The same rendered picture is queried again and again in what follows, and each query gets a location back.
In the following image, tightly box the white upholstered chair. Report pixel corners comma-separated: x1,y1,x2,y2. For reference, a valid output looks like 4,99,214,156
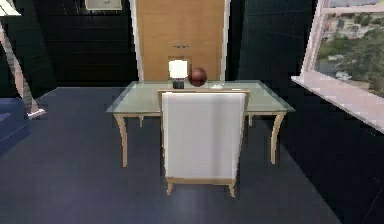
157,88,251,198

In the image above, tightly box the brown ball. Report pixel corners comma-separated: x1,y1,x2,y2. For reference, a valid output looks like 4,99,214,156
188,67,209,88

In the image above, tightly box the small white table lamp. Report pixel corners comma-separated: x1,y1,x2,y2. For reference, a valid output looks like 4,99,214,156
168,59,189,90

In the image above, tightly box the glass top wooden table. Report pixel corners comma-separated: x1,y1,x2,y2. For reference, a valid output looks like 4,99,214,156
105,79,296,168

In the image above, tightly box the wooden room door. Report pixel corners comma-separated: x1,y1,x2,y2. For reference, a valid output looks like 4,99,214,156
129,0,232,82

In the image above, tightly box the white framed window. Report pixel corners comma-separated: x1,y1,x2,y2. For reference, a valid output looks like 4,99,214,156
290,0,384,135

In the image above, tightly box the framed wall picture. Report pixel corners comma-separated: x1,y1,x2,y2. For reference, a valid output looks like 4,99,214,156
84,0,124,11

